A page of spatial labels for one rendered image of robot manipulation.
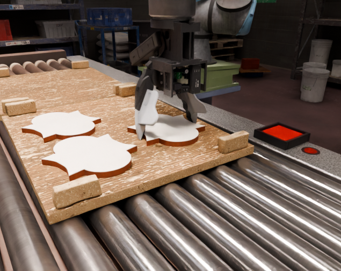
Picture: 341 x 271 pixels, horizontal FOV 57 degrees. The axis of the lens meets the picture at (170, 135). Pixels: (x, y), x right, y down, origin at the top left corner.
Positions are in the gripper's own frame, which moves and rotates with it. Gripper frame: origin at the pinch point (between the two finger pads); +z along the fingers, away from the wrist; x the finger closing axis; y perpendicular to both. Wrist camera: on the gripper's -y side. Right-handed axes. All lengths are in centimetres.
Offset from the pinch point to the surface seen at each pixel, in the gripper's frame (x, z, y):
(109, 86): 4.1, 0.6, -37.1
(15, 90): -20, 1, -48
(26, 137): -23.2, 0.5, -11.6
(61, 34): 100, 26, -449
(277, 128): 20.5, 1.2, 9.8
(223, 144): 2.5, -1.4, 13.4
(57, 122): -16.9, -0.6, -13.4
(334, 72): 415, 76, -202
